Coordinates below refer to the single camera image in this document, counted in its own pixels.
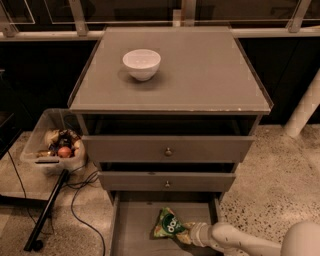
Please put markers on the red apple in bin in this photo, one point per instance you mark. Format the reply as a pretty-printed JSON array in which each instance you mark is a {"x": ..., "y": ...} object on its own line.
[{"x": 64, "y": 152}]

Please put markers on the grey middle drawer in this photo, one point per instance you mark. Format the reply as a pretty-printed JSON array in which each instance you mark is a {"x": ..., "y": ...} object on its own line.
[{"x": 154, "y": 181}]

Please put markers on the white metal railing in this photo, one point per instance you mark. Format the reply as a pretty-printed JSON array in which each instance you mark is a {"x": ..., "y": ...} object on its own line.
[{"x": 35, "y": 20}]

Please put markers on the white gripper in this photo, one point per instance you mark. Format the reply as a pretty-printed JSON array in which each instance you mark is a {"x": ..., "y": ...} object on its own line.
[{"x": 199, "y": 234}]

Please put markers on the grey bottom drawer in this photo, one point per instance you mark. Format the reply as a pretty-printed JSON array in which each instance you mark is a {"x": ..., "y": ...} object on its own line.
[{"x": 137, "y": 213}]

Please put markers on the grey drawer cabinet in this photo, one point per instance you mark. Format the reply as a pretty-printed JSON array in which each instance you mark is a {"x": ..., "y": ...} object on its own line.
[{"x": 204, "y": 87}]

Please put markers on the grey drawer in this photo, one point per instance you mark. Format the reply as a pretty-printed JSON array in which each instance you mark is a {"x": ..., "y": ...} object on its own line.
[
  {"x": 186, "y": 149},
  {"x": 154, "y": 181},
  {"x": 137, "y": 213}
]

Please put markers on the green rice chip bag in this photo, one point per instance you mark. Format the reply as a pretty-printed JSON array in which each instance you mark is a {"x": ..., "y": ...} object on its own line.
[{"x": 168, "y": 225}]

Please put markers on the black metal stand leg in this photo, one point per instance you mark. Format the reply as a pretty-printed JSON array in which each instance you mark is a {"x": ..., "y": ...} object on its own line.
[{"x": 33, "y": 243}]

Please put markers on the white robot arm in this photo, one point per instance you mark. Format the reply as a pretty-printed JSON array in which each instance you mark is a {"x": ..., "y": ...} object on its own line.
[{"x": 301, "y": 239}]

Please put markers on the brass top drawer knob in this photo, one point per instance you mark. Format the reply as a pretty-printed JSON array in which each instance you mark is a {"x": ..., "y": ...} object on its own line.
[{"x": 168, "y": 152}]

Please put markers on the clear plastic storage bin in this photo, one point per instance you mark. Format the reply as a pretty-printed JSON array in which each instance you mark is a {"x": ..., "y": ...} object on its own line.
[{"x": 55, "y": 128}]

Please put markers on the white ceramic bowl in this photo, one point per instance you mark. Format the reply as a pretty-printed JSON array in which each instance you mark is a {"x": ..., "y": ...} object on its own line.
[{"x": 142, "y": 64}]

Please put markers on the white diagonal post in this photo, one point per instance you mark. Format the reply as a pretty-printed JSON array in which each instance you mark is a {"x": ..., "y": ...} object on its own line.
[{"x": 305, "y": 108}]

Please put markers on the grey top drawer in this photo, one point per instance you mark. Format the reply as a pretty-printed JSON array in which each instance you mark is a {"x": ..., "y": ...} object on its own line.
[{"x": 186, "y": 149}]

